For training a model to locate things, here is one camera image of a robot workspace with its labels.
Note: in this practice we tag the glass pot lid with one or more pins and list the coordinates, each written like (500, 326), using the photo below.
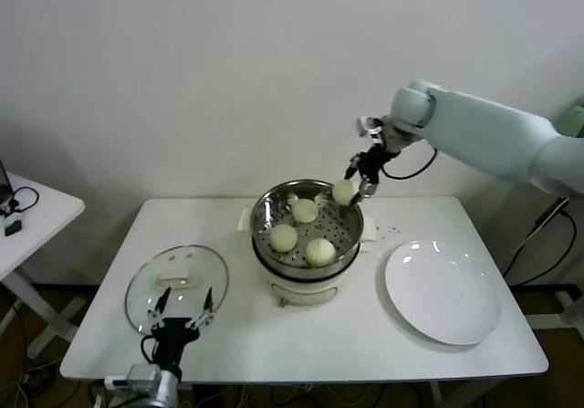
(201, 266)

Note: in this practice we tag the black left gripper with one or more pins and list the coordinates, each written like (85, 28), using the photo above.
(173, 339)

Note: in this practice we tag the dark crumbs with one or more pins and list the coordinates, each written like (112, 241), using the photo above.
(391, 230)

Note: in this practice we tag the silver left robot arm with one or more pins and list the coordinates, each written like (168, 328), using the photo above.
(166, 390)

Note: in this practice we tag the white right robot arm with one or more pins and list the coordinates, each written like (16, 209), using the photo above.
(483, 129)

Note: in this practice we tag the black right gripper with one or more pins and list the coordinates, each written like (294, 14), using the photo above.
(378, 160)

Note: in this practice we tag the white round plate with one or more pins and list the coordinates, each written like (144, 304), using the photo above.
(438, 289)

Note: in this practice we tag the steel steamer basket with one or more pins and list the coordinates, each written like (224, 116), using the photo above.
(340, 232)

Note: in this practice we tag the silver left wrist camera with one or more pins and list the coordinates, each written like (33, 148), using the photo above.
(141, 376)

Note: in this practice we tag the small white black adapter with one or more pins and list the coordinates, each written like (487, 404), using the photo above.
(13, 226)

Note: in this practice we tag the dark flat device edge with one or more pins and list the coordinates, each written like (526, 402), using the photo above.
(3, 182)

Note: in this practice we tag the white steamed baozi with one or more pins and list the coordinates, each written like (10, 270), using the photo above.
(305, 210)
(283, 238)
(319, 251)
(344, 192)

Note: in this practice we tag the white side table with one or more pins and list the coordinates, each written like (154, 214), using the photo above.
(45, 216)

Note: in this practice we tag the cream electric cooker base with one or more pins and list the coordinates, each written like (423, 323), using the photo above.
(301, 291)

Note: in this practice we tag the pale green appliance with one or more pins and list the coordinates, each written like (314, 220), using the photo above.
(572, 116)

